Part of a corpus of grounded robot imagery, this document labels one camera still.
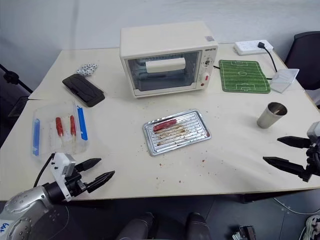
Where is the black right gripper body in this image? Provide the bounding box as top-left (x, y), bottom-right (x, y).
top-left (305, 139), bottom-right (320, 177)

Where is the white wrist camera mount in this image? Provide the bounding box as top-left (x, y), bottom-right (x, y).
top-left (306, 120), bottom-right (320, 145)
top-left (51, 152), bottom-right (76, 202)

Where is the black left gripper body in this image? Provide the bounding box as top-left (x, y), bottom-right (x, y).
top-left (65, 172), bottom-right (90, 198)

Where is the black plug with cable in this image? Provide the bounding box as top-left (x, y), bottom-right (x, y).
top-left (257, 41), bottom-right (279, 81)

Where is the white floor cable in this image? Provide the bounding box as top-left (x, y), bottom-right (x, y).
top-left (273, 196), bottom-right (320, 215)

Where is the black office chair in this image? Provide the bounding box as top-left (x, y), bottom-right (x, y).
top-left (284, 30), bottom-right (320, 91)

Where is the steel cup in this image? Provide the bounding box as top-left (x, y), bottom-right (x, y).
top-left (256, 101), bottom-right (288, 129)

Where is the black rectangular case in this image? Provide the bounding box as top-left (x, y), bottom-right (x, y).
top-left (61, 73), bottom-right (106, 109)

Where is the soccer ball pattern pouch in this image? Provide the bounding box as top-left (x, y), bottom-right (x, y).
top-left (76, 62), bottom-right (99, 77)

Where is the black tripod stand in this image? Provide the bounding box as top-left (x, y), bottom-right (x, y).
top-left (0, 63), bottom-right (34, 96)

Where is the clear container with blue clips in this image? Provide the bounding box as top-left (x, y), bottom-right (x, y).
top-left (30, 100), bottom-right (91, 157)

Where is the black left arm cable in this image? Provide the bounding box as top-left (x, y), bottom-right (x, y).
top-left (33, 153), bottom-right (56, 188)

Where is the white and black sneaker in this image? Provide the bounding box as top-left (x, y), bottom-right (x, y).
top-left (298, 214), bottom-right (320, 240)

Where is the small black and silver device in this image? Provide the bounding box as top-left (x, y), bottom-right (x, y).
top-left (231, 224), bottom-right (258, 240)

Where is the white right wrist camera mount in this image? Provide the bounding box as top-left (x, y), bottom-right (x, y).
top-left (306, 120), bottom-right (320, 145)

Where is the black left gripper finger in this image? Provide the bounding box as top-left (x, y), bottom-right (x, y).
top-left (86, 170), bottom-right (116, 194)
top-left (74, 157), bottom-right (102, 173)

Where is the white power strip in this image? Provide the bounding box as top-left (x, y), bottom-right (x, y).
top-left (234, 39), bottom-right (275, 57)

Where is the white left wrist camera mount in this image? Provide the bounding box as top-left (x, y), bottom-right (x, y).
top-left (51, 152), bottom-right (76, 202)

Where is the cream toaster oven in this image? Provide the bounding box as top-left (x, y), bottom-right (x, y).
top-left (119, 20), bottom-right (220, 99)

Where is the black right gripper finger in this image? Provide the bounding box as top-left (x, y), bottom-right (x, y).
top-left (262, 156), bottom-right (312, 183)
top-left (276, 135), bottom-right (312, 149)

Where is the clear plastic box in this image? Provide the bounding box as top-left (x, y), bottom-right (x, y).
top-left (270, 67), bottom-right (300, 94)

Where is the dark rounded shape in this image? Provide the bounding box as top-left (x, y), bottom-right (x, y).
top-left (184, 211), bottom-right (211, 240)
top-left (116, 211), bottom-right (158, 240)

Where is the ribbed metal baking tray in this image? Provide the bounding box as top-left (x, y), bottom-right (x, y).
top-left (142, 108), bottom-right (213, 157)

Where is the green soccer field mat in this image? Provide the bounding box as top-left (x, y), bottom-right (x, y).
top-left (218, 59), bottom-right (272, 95)

